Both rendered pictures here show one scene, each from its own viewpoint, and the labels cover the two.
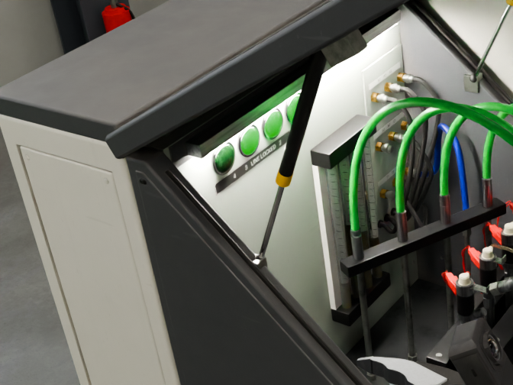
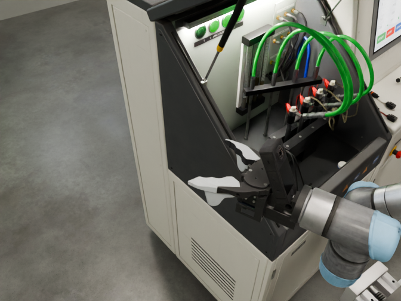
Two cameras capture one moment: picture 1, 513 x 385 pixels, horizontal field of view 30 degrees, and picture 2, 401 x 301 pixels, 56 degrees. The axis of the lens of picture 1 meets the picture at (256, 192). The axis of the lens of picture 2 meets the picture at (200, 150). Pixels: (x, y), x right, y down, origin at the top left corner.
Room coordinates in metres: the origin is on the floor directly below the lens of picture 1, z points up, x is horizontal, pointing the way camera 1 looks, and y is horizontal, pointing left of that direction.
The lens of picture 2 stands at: (0.12, -0.07, 1.98)
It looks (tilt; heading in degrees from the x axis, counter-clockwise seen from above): 45 degrees down; 6
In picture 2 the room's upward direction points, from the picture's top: straight up
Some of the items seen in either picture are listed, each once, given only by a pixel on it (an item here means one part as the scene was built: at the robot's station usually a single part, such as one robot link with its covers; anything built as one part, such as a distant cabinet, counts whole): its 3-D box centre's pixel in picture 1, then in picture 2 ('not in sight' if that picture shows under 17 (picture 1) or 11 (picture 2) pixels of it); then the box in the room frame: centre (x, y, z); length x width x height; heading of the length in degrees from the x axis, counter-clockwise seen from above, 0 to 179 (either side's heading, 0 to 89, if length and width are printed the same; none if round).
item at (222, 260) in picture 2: not in sight; (263, 220); (1.23, -0.28, 0.39); 0.70 x 0.58 x 0.79; 137
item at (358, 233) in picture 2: not in sight; (360, 230); (0.50, -0.31, 1.43); 0.11 x 0.08 x 0.09; 66
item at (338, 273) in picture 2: not in sight; (346, 251); (0.52, -0.31, 1.34); 0.11 x 0.08 x 0.11; 156
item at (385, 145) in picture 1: (395, 135); (283, 37); (1.57, -0.27, 1.20); 0.13 x 0.03 x 0.31; 137
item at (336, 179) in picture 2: not in sight; (332, 191); (1.05, -0.47, 0.87); 0.62 x 0.04 x 0.16; 137
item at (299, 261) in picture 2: not in sight; (311, 253); (1.04, -0.48, 0.45); 0.65 x 0.02 x 0.68; 137
